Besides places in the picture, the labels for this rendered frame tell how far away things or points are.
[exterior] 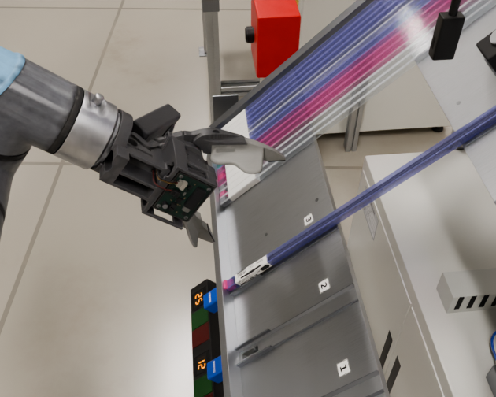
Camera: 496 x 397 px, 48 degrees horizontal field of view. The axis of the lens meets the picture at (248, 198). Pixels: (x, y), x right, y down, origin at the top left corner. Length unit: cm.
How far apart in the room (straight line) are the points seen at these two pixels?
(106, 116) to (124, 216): 136
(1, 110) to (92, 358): 115
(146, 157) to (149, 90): 188
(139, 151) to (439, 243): 63
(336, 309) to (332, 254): 7
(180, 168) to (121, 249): 127
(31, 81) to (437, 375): 70
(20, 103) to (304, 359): 41
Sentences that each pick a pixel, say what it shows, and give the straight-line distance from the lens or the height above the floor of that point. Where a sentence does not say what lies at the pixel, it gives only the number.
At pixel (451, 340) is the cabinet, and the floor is 62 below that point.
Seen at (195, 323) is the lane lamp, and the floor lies 65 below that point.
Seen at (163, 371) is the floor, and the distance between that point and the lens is 158.
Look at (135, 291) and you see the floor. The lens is 173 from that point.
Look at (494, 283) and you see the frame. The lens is 98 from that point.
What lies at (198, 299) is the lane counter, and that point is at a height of 66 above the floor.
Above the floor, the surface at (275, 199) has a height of 79.
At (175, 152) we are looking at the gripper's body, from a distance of 60.
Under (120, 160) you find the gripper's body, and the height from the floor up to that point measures 102.
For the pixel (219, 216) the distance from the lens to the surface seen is 90.
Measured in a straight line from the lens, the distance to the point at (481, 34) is 79.
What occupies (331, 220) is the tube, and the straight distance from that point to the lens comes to 72.
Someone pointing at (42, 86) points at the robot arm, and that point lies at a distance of 57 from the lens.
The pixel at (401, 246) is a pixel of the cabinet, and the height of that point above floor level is 62.
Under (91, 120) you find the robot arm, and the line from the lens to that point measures 58.
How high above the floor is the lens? 139
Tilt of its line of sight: 46 degrees down
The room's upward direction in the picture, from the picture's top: straight up
